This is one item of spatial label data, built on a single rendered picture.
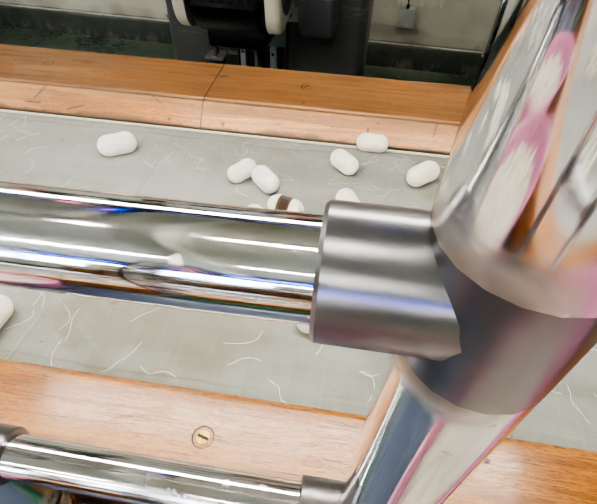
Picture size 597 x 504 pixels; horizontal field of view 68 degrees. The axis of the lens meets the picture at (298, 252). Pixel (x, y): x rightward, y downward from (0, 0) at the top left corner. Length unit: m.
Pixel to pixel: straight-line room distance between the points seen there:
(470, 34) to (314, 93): 2.00
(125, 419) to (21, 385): 0.07
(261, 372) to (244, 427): 0.05
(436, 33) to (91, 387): 2.34
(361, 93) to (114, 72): 0.29
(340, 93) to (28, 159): 0.33
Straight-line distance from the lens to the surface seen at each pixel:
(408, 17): 2.41
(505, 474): 0.27
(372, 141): 0.47
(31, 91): 0.61
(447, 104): 0.54
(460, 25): 2.48
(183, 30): 1.38
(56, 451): 0.18
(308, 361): 0.30
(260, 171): 0.42
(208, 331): 0.32
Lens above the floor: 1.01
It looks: 47 degrees down
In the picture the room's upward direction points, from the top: 2 degrees clockwise
